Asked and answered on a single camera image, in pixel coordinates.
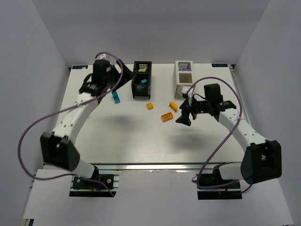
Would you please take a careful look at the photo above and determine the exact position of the cyan lego brick pair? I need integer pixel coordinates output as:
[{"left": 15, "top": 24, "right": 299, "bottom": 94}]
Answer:
[{"left": 112, "top": 91, "right": 120, "bottom": 104}]

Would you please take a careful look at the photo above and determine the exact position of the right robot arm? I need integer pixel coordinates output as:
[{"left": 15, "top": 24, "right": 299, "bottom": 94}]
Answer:
[{"left": 176, "top": 83, "right": 282, "bottom": 186}]

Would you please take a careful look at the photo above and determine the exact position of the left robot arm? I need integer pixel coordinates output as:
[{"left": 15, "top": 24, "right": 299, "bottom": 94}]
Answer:
[{"left": 40, "top": 60, "right": 136, "bottom": 180}]

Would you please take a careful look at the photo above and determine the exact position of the yellow curved lego brick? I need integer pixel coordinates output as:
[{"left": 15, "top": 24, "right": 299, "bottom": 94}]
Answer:
[{"left": 169, "top": 101, "right": 178, "bottom": 112}]

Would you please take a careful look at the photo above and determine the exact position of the black slotted container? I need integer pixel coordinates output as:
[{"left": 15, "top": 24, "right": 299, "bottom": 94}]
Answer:
[{"left": 131, "top": 61, "right": 152, "bottom": 99}]

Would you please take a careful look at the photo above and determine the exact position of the orange long lego brick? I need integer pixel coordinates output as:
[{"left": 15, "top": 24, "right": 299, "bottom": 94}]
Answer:
[{"left": 161, "top": 112, "right": 174, "bottom": 122}]

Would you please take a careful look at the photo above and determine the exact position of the white slotted container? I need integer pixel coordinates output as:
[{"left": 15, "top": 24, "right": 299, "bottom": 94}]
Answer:
[{"left": 173, "top": 61, "right": 195, "bottom": 98}]

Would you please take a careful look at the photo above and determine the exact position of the yellow square lego brick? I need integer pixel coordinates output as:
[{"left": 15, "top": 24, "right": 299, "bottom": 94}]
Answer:
[{"left": 146, "top": 103, "right": 154, "bottom": 110}]

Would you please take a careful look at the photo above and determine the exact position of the xdof logo sticker left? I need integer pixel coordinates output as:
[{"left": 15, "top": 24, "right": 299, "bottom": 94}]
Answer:
[{"left": 71, "top": 65, "right": 88, "bottom": 70}]

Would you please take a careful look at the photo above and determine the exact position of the xdof logo sticker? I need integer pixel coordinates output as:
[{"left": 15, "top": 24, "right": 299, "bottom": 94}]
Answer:
[
  {"left": 71, "top": 65, "right": 88, "bottom": 70},
  {"left": 211, "top": 63, "right": 228, "bottom": 67}
]

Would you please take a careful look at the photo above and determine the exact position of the xdof logo sticker right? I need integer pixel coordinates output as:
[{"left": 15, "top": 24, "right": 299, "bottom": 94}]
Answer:
[{"left": 211, "top": 63, "right": 228, "bottom": 67}]

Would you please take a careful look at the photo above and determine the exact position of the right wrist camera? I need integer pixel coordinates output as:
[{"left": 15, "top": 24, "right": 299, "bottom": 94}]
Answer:
[{"left": 181, "top": 86, "right": 193, "bottom": 99}]

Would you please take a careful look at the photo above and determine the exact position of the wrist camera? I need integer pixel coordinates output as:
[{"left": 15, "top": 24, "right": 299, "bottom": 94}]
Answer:
[
  {"left": 95, "top": 53, "right": 111, "bottom": 62},
  {"left": 181, "top": 86, "right": 193, "bottom": 99}
]

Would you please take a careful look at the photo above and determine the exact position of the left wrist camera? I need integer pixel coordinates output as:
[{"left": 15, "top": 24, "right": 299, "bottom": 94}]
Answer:
[{"left": 95, "top": 53, "right": 111, "bottom": 62}]

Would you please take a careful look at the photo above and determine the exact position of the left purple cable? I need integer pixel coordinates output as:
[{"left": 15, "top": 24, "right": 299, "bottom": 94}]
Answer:
[{"left": 17, "top": 52, "right": 124, "bottom": 197}]

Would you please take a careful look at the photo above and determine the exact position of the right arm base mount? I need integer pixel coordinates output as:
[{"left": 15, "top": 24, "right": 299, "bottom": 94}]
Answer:
[{"left": 197, "top": 173, "right": 242, "bottom": 200}]

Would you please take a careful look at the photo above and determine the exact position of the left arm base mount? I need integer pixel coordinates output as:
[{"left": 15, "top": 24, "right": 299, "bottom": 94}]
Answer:
[{"left": 69, "top": 172, "right": 119, "bottom": 198}]

